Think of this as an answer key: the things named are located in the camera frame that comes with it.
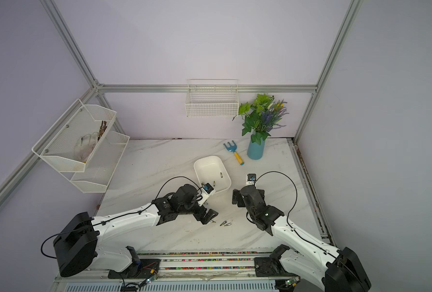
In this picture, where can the white wire wall basket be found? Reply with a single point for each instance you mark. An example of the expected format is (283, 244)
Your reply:
(212, 98)

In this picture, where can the green artificial plant bouquet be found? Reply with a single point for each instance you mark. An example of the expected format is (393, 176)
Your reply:
(261, 116)

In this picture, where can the white perforated metal shelf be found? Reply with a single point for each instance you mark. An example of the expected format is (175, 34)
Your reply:
(56, 147)

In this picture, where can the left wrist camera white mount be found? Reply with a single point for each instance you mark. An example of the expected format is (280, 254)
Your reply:
(206, 191)

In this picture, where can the white plastic storage box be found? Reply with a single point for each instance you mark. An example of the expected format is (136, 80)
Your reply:
(208, 170)

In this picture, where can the teal cylindrical vase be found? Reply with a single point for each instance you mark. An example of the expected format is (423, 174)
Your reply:
(256, 146)

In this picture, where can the brown twigs in shelf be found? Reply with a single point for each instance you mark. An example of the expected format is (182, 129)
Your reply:
(102, 129)

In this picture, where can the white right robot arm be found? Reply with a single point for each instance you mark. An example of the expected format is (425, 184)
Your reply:
(325, 266)

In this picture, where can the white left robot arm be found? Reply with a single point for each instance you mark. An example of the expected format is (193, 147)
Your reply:
(84, 243)

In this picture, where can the aluminium frame post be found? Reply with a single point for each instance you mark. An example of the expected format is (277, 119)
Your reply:
(59, 23)

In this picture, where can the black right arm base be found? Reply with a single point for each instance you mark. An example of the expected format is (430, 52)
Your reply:
(271, 266)

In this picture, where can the blue yellow toy rake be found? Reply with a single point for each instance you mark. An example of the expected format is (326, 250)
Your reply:
(232, 147)

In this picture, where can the aluminium rail base frame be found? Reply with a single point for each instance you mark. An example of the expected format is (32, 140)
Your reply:
(188, 272)

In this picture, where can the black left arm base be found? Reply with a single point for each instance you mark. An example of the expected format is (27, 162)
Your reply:
(138, 269)

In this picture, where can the clear bag in shelf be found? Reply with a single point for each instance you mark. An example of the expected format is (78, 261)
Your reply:
(85, 146)

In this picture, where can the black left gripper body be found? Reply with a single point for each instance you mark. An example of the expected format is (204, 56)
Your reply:
(199, 214)

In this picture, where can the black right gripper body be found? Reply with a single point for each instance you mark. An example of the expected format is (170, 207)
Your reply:
(241, 202)

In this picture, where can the lower white mesh shelf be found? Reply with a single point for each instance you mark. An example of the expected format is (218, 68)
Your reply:
(100, 170)

